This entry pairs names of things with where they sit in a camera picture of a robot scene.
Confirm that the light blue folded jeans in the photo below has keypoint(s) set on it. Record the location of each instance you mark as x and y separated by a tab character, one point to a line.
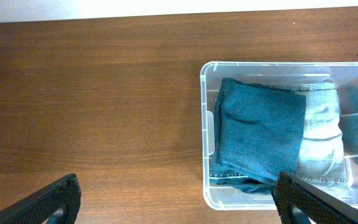
321	158

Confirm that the clear plastic storage bin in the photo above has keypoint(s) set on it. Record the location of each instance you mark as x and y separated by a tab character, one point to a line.
284	76

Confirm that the dark blue jeans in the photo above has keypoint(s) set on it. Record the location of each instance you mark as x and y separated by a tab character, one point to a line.
257	134

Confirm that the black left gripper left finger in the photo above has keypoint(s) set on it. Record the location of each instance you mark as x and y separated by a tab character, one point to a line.
58	202

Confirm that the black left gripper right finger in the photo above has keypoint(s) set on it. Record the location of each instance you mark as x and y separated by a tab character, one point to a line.
299	202

